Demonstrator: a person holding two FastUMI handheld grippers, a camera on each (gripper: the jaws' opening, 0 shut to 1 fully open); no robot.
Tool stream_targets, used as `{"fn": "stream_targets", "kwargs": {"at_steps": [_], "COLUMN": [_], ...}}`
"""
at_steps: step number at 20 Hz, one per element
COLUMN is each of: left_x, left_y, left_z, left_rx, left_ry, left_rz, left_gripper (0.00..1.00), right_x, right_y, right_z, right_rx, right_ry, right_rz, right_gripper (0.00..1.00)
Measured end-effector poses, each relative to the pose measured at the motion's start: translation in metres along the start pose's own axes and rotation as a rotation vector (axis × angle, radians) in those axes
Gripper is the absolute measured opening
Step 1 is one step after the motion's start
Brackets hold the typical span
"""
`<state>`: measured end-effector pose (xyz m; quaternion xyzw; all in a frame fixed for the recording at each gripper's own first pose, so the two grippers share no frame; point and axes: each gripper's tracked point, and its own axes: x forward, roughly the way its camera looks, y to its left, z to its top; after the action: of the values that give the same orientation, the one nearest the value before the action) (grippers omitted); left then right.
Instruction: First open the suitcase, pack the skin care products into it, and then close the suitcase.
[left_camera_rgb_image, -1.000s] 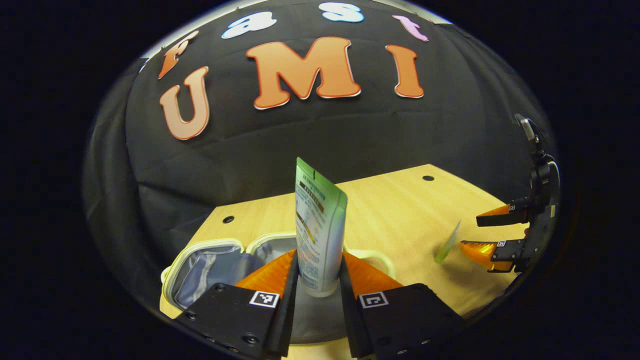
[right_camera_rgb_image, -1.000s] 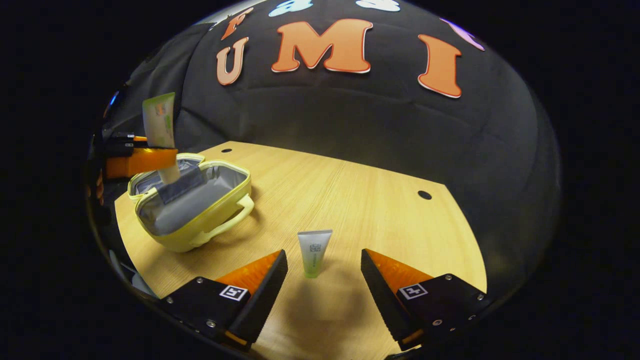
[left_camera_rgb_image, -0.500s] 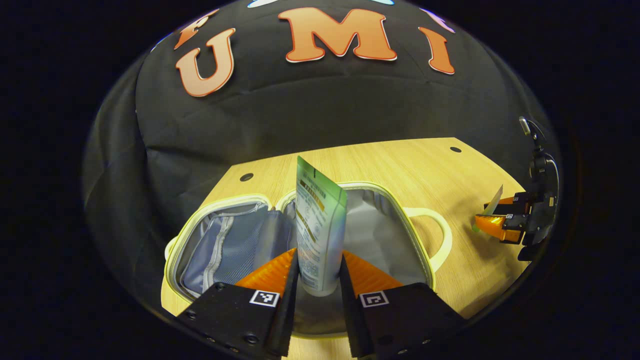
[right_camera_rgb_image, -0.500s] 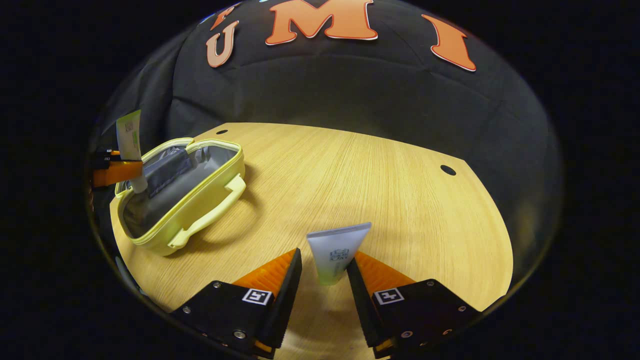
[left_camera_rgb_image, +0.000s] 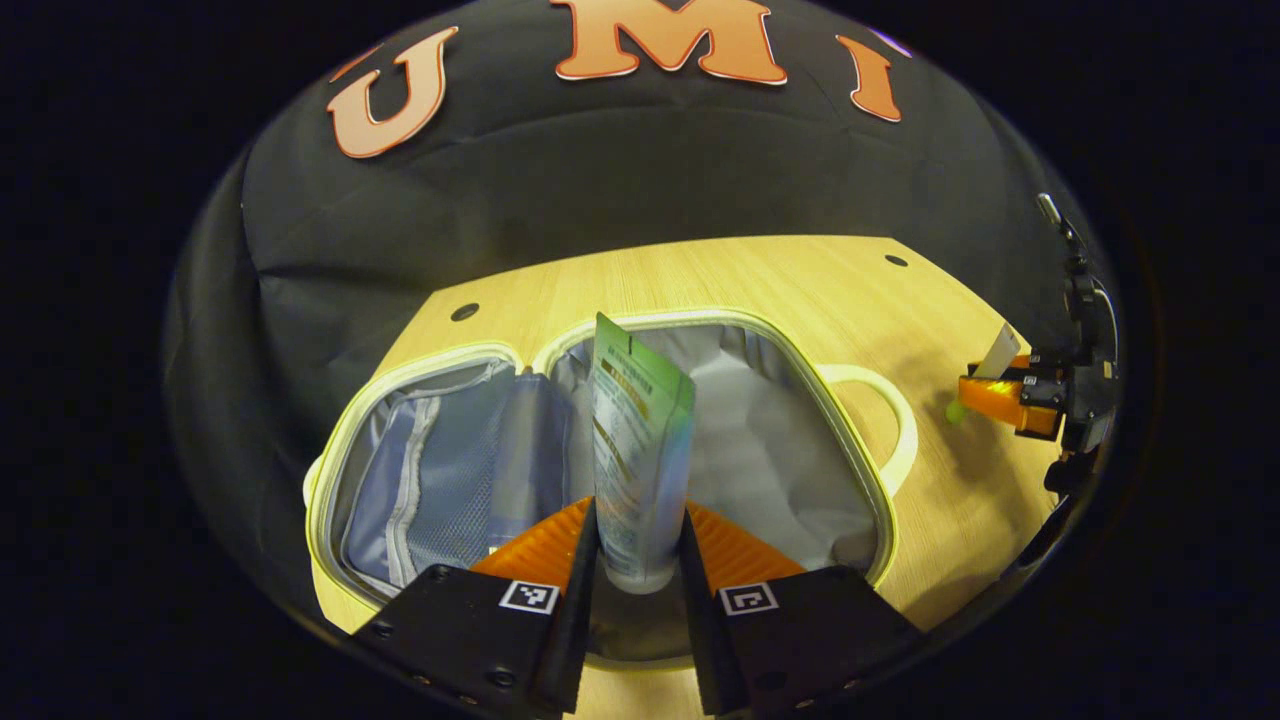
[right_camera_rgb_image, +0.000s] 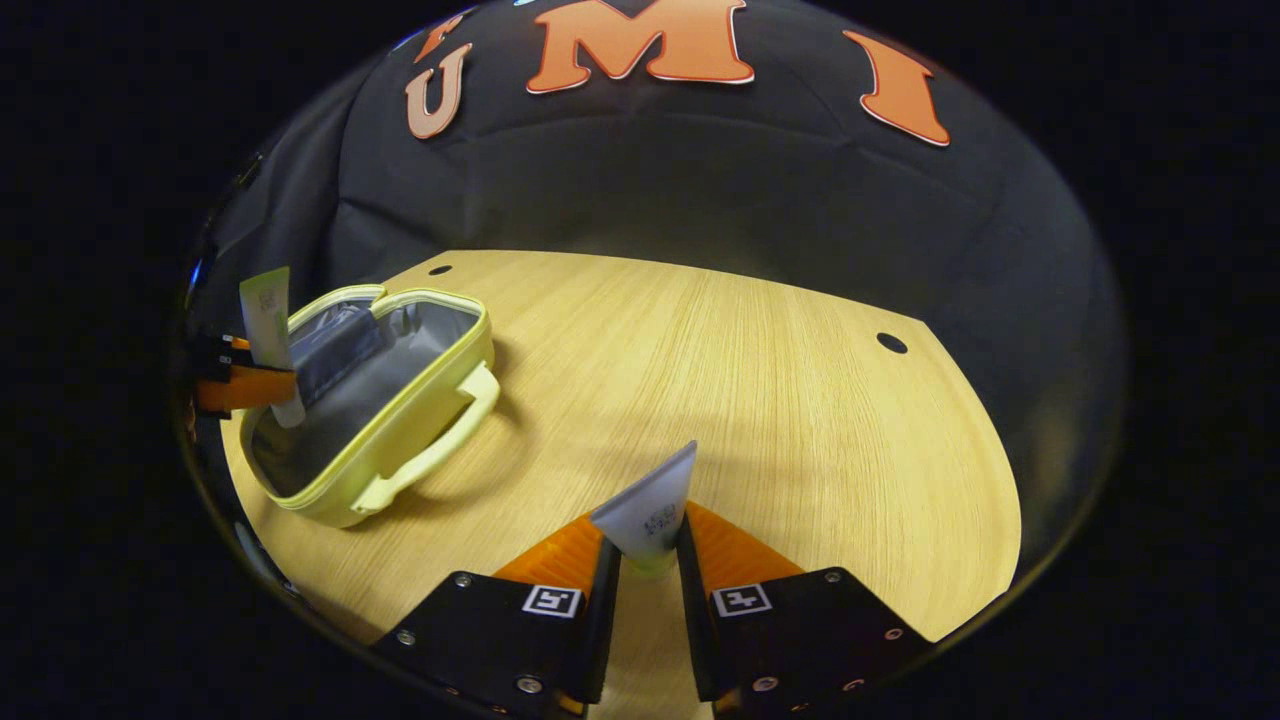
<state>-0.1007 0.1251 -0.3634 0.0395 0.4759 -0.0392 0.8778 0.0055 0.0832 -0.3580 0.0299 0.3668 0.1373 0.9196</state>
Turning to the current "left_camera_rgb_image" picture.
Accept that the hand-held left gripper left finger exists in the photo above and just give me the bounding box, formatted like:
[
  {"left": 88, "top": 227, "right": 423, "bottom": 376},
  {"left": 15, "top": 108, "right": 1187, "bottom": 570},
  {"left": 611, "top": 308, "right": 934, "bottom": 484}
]
[{"left": 352, "top": 497, "right": 600, "bottom": 717}]

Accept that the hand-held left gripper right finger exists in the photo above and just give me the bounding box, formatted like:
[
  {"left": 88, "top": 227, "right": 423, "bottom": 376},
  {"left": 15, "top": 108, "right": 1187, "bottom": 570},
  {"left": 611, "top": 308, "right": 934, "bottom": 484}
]
[{"left": 680, "top": 499, "right": 926, "bottom": 719}]

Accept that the white tube with green cap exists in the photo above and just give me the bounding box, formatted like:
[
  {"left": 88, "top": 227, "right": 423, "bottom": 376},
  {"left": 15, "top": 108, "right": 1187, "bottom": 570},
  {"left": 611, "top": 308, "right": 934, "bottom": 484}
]
[{"left": 944, "top": 323, "right": 1024, "bottom": 425}]

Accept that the green white cream tube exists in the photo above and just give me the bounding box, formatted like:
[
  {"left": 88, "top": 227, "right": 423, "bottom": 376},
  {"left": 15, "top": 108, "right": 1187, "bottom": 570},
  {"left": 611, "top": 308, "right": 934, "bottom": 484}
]
[{"left": 590, "top": 312, "right": 697, "bottom": 596}]

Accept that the white suitcase with grey lining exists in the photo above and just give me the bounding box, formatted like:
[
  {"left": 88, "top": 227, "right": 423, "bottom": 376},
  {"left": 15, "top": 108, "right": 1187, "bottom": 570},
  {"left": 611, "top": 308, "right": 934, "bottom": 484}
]
[{"left": 303, "top": 307, "right": 919, "bottom": 671}]

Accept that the black backdrop cloth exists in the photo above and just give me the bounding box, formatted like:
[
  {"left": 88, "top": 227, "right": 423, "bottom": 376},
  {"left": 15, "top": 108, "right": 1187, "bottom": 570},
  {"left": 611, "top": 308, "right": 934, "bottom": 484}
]
[{"left": 165, "top": 0, "right": 1111, "bottom": 641}]

